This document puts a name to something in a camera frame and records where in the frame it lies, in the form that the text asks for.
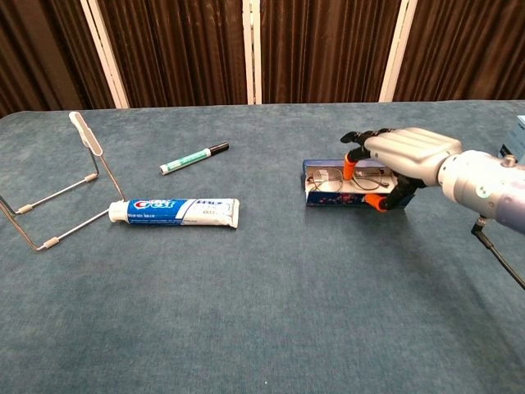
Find brown curtain panel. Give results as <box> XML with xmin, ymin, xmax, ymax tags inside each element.
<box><xmin>98</xmin><ymin>0</ymin><xmax>249</xmax><ymax>108</ymax></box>
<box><xmin>0</xmin><ymin>0</ymin><xmax>114</xmax><ymax>118</ymax></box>
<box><xmin>260</xmin><ymin>0</ymin><xmax>401</xmax><ymax>104</ymax></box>
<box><xmin>393</xmin><ymin>0</ymin><xmax>525</xmax><ymax>102</ymax></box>

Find metal wire display stand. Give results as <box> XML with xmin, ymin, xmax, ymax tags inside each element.
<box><xmin>0</xmin><ymin>111</ymin><xmax>126</xmax><ymax>252</ymax></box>

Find Crest toothpaste tube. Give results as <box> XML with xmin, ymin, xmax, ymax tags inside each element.
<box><xmin>107</xmin><ymin>197</ymin><xmax>240</xmax><ymax>229</ymax></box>

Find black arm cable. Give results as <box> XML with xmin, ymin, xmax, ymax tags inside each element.
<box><xmin>470</xmin><ymin>217</ymin><xmax>525</xmax><ymax>291</ymax></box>

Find green white marker black cap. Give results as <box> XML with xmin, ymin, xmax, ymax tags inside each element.
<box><xmin>158</xmin><ymin>141</ymin><xmax>231</xmax><ymax>176</ymax></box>

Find white frame post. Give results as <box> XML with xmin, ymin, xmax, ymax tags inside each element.
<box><xmin>378</xmin><ymin>0</ymin><xmax>418</xmax><ymax>103</ymax></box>
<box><xmin>80</xmin><ymin>0</ymin><xmax>130</xmax><ymax>109</ymax></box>
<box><xmin>242</xmin><ymin>0</ymin><xmax>263</xmax><ymax>105</ymax></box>

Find pale blue cardboard box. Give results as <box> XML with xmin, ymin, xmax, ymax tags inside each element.
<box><xmin>498</xmin><ymin>115</ymin><xmax>525</xmax><ymax>159</ymax></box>

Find blue glasses case white lining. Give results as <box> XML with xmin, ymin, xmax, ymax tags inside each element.
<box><xmin>302</xmin><ymin>158</ymin><xmax>415</xmax><ymax>211</ymax></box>

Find blue tablecloth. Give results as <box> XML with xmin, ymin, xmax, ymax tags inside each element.
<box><xmin>0</xmin><ymin>99</ymin><xmax>525</xmax><ymax>394</ymax></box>

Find round wire-frame eyeglasses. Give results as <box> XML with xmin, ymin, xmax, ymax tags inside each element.
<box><xmin>306</xmin><ymin>167</ymin><xmax>398</xmax><ymax>193</ymax></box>

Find silver right hand orange fingertips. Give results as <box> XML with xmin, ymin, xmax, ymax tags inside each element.
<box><xmin>340</xmin><ymin>127</ymin><xmax>463</xmax><ymax>213</ymax></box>

